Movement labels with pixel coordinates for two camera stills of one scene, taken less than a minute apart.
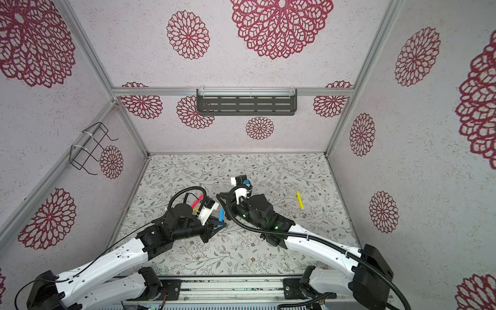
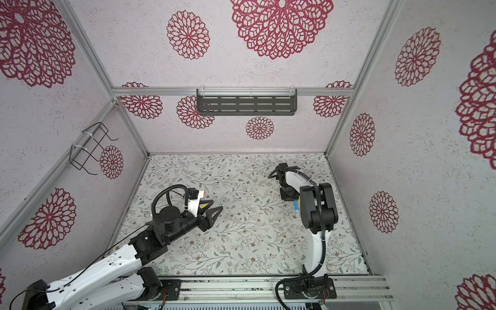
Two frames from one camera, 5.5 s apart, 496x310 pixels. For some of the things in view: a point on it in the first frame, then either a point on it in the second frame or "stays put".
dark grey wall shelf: (247, 102) stays put
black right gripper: (235, 208) → (285, 197)
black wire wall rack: (79, 156) stays put
